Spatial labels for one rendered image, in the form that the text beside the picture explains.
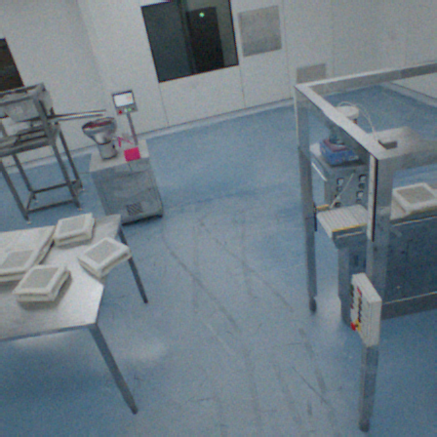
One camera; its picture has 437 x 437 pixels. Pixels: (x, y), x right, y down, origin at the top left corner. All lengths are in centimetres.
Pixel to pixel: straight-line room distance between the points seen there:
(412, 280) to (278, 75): 514
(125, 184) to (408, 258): 285
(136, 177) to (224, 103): 327
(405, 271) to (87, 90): 552
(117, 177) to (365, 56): 530
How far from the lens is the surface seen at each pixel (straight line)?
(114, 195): 443
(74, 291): 249
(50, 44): 690
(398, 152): 149
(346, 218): 258
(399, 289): 300
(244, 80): 723
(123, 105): 449
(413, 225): 263
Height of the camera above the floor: 232
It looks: 32 degrees down
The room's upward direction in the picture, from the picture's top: 11 degrees counter-clockwise
